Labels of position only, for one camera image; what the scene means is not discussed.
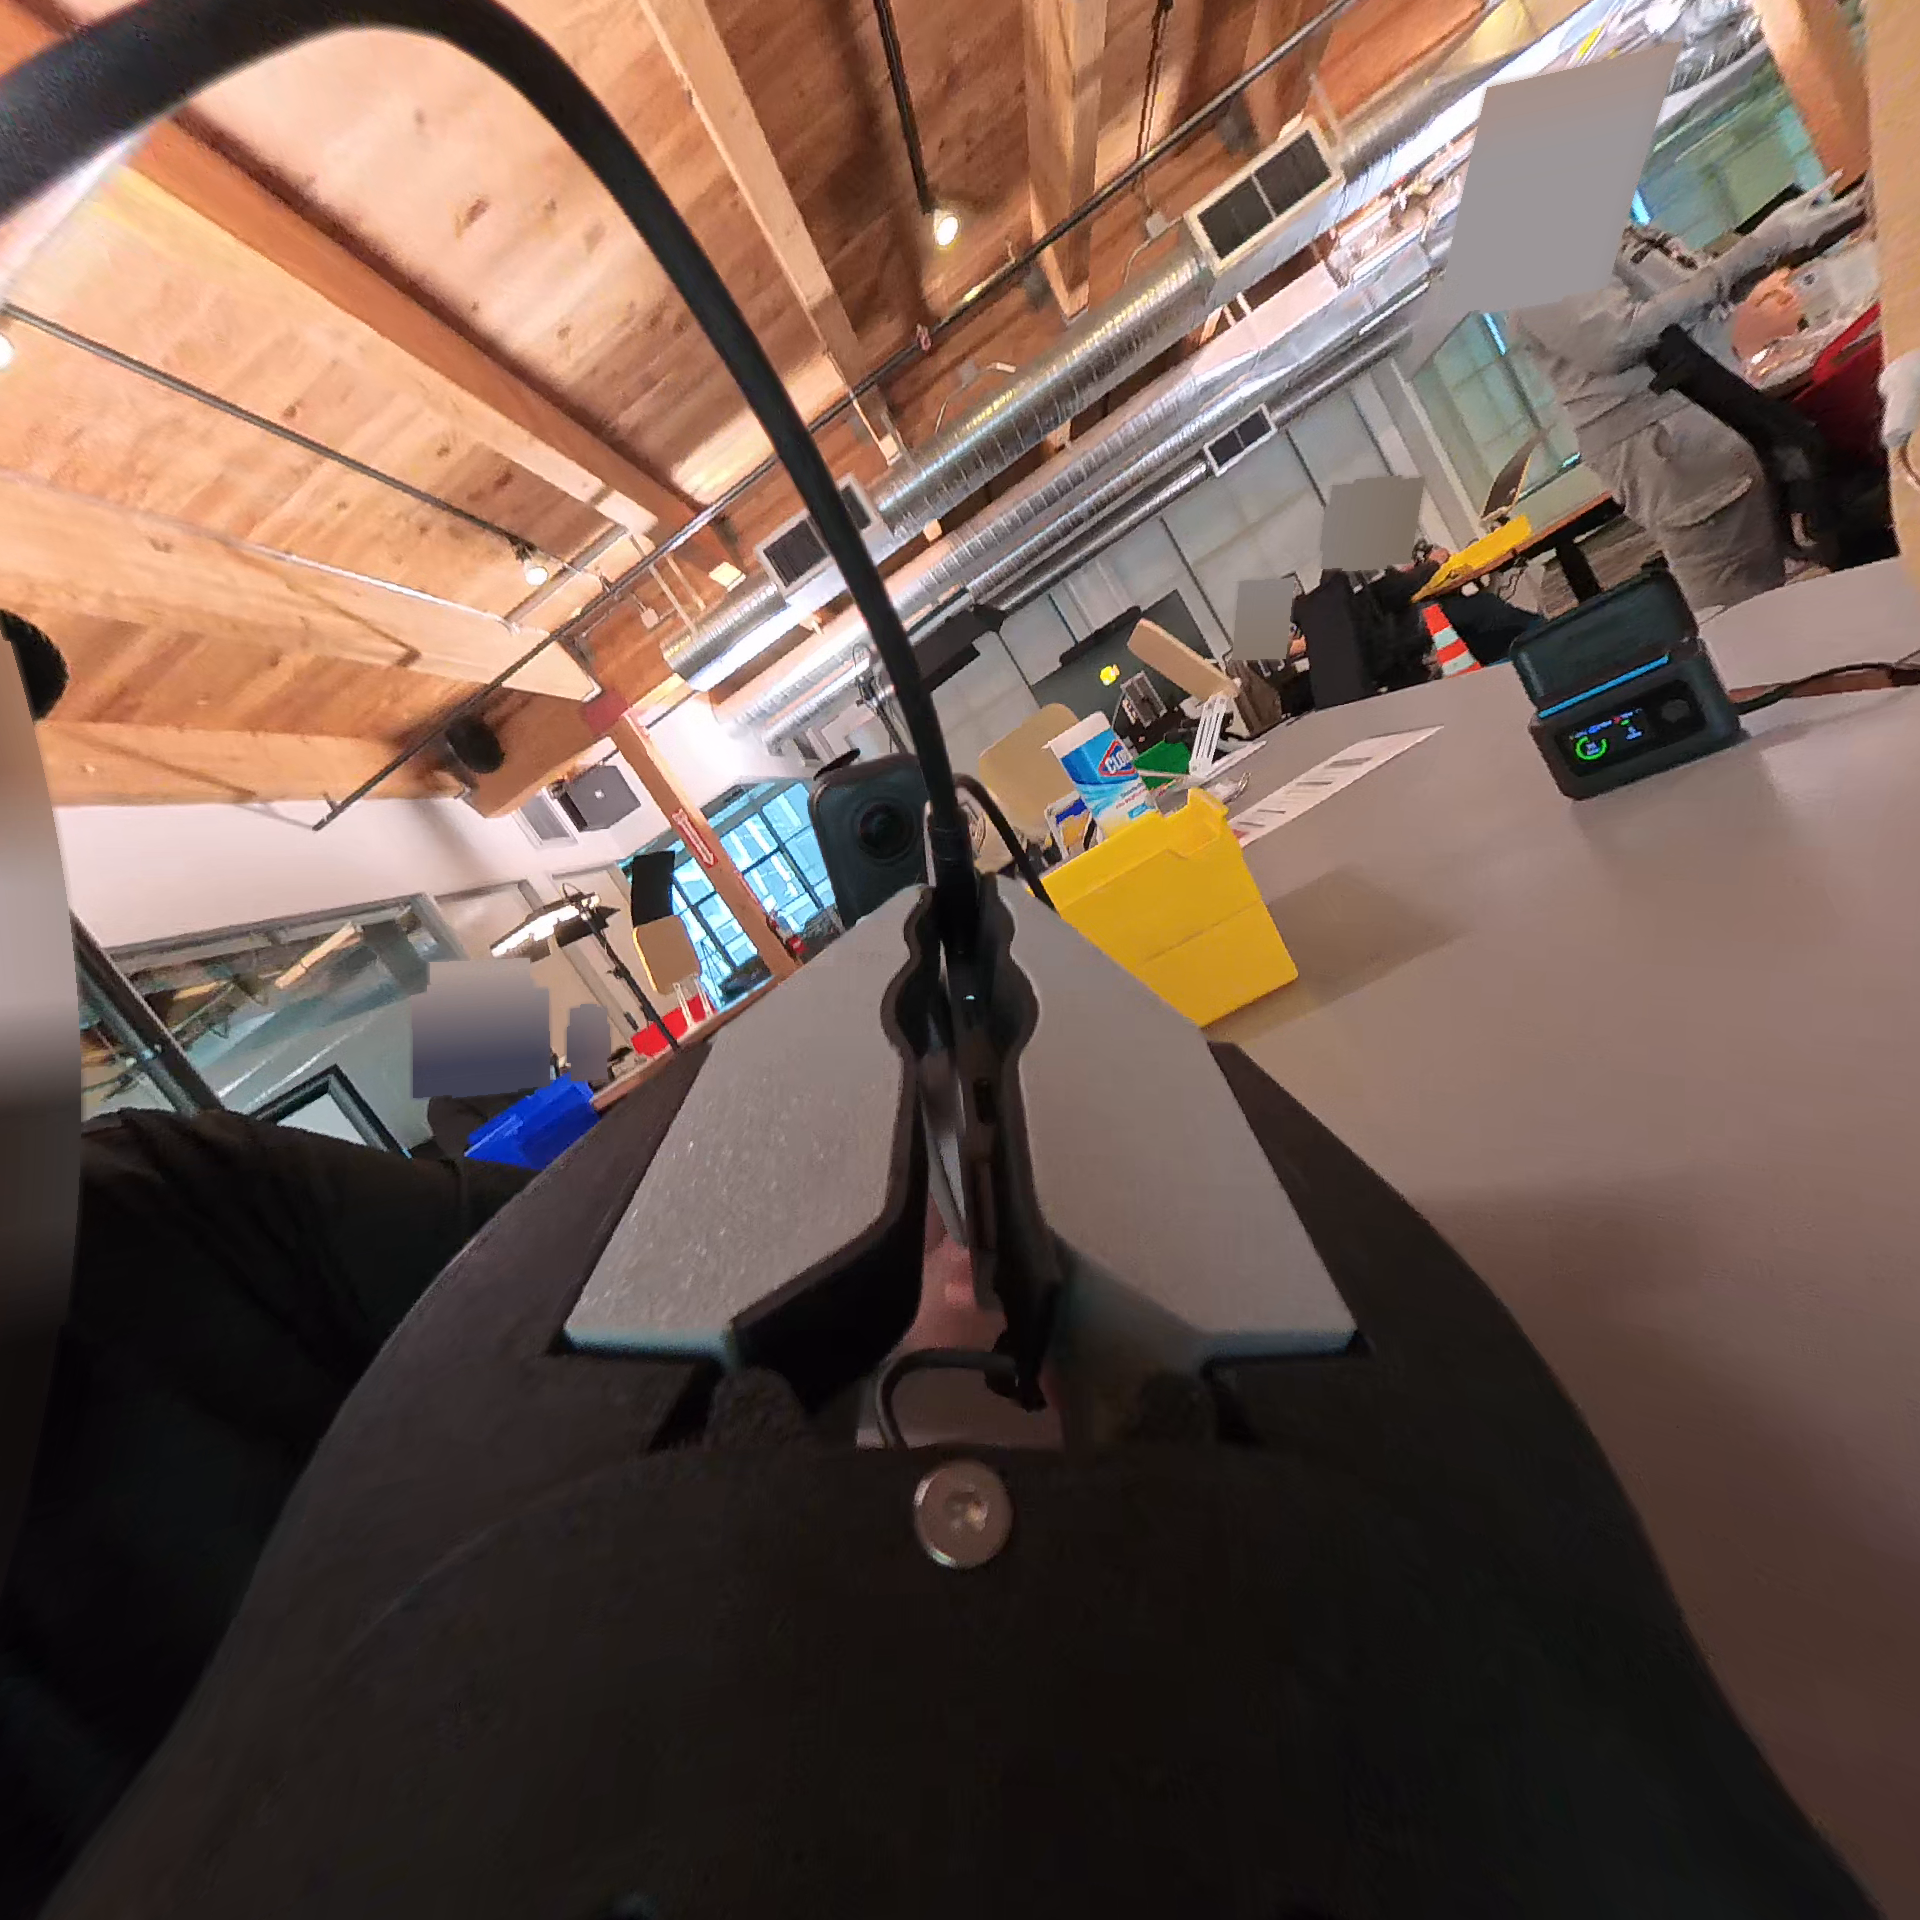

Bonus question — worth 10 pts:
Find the red basket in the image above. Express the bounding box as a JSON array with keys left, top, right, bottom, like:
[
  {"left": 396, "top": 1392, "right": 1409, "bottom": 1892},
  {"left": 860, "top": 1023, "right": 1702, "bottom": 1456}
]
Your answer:
[{"left": 1792, "top": 300, "right": 1893, "bottom": 469}]

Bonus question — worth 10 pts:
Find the silver air duct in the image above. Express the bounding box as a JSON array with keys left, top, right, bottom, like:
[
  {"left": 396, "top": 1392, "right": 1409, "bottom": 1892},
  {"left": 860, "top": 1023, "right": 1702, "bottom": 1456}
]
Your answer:
[{"left": 660, "top": 120, "right": 1503, "bottom": 752}]

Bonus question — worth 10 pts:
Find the white paper sheet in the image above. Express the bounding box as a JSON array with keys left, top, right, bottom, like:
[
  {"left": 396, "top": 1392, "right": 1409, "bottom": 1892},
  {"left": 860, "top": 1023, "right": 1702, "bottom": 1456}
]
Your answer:
[{"left": 1220, "top": 722, "right": 1446, "bottom": 843}]

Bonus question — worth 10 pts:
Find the thin black USB-C cable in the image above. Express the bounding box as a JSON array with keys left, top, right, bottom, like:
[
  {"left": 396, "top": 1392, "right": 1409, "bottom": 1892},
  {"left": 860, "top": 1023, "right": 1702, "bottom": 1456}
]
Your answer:
[{"left": 0, "top": 0, "right": 1000, "bottom": 1037}]

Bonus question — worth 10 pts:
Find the tan cardboard panel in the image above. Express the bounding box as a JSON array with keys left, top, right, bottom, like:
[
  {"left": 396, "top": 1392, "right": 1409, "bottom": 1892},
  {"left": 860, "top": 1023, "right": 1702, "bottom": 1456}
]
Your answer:
[
  {"left": 972, "top": 703, "right": 1079, "bottom": 843},
  {"left": 1122, "top": 620, "right": 1244, "bottom": 699}
]

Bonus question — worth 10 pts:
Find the black studio light stand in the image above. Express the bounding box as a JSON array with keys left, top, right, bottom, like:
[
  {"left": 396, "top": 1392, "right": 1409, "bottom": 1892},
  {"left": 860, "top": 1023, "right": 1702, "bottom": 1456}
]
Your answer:
[{"left": 487, "top": 887, "right": 681, "bottom": 1053}]

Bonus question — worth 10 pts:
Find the black and white tag board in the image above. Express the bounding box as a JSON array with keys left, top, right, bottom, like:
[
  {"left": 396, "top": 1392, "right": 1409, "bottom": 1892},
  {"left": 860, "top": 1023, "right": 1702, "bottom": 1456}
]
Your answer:
[{"left": 247, "top": 1063, "right": 412, "bottom": 1156}]

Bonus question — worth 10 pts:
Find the black cable with grey plug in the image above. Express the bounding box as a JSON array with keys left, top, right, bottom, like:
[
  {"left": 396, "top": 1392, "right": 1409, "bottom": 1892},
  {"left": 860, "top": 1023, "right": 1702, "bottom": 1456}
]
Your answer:
[{"left": 877, "top": 1343, "right": 1051, "bottom": 1446}]

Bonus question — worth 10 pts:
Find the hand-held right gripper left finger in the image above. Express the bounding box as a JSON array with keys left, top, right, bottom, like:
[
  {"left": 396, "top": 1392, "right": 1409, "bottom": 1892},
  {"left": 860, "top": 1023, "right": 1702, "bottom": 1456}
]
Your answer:
[{"left": 566, "top": 876, "right": 928, "bottom": 1411}]

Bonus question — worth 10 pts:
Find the small yellow bin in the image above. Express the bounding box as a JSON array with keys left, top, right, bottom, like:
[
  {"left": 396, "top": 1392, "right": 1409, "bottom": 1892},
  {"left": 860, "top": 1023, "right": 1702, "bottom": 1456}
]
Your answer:
[{"left": 1411, "top": 518, "right": 1532, "bottom": 581}]

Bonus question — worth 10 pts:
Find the yellow plastic bin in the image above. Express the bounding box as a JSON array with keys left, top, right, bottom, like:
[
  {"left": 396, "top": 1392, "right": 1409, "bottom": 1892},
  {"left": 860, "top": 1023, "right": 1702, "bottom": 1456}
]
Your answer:
[{"left": 1041, "top": 785, "right": 1296, "bottom": 1029}]

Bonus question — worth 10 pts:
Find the dark battery charging case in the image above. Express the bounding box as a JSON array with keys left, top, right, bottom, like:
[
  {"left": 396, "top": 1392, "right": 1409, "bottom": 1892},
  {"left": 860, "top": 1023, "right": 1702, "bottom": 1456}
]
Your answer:
[{"left": 1508, "top": 567, "right": 1748, "bottom": 798}]

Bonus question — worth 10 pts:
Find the blue plastic bin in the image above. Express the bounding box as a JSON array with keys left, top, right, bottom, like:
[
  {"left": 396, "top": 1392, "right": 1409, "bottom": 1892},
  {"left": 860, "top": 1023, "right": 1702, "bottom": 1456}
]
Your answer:
[{"left": 466, "top": 1071, "right": 602, "bottom": 1171}]

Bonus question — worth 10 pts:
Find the cleaning wipes canister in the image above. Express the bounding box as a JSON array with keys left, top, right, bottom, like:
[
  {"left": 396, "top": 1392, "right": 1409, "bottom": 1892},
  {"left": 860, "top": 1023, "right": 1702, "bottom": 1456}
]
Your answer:
[{"left": 1051, "top": 711, "right": 1162, "bottom": 825}]

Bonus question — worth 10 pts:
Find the charging case cable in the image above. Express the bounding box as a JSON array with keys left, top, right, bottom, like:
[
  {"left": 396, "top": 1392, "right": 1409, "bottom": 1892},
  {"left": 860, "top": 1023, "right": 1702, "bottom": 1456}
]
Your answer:
[{"left": 1726, "top": 659, "right": 1920, "bottom": 711}]

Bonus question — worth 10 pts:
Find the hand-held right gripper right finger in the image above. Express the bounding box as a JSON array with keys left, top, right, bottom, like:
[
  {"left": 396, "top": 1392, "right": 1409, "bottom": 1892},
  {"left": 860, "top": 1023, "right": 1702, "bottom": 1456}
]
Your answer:
[{"left": 981, "top": 876, "right": 1361, "bottom": 1409}]

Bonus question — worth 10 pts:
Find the grey USB hub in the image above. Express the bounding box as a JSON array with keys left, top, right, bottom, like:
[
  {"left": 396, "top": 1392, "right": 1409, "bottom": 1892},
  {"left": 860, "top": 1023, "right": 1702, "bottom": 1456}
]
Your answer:
[{"left": 917, "top": 1034, "right": 1003, "bottom": 1314}]

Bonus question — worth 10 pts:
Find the black floor lamp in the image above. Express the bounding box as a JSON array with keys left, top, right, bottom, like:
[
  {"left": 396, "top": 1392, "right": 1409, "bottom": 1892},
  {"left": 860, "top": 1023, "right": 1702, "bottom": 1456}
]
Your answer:
[{"left": 0, "top": 605, "right": 74, "bottom": 720}]

